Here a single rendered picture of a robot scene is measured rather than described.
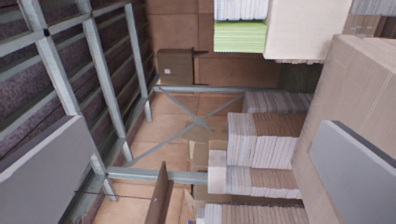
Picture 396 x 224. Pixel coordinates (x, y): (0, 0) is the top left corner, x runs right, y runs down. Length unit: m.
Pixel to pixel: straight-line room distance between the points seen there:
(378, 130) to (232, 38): 0.42
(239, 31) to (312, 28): 0.20
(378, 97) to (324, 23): 0.29
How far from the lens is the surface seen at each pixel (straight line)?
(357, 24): 2.10
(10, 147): 2.05
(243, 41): 0.66
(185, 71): 4.47
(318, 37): 0.69
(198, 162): 2.80
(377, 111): 0.47
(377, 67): 0.48
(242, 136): 2.06
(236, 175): 2.33
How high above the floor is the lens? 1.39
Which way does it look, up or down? 5 degrees up
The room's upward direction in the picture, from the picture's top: 88 degrees counter-clockwise
